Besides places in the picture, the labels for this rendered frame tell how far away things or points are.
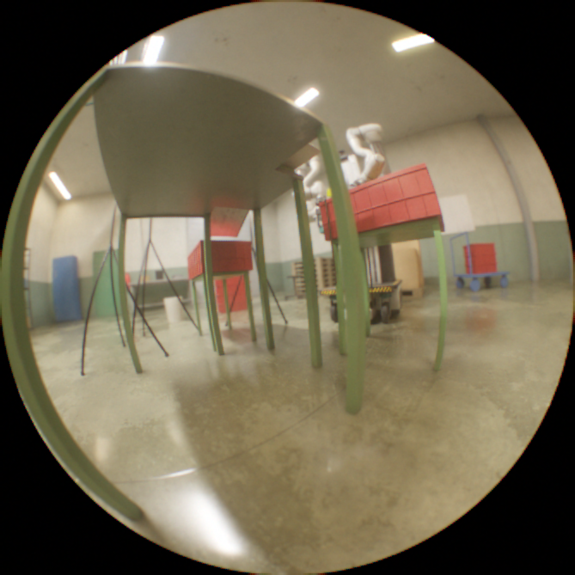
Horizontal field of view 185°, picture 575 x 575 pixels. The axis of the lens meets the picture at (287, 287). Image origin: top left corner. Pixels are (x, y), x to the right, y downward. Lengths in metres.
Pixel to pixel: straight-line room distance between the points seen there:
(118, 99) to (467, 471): 1.16
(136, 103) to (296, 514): 0.97
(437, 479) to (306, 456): 0.33
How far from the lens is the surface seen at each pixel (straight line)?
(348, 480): 0.47
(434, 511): 0.48
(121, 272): 1.14
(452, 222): 4.97
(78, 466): 0.40
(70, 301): 6.69
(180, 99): 0.59
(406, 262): 2.89
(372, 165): 1.21
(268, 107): 0.60
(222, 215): 1.26
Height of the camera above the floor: 0.43
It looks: 2 degrees down
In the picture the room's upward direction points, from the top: 6 degrees counter-clockwise
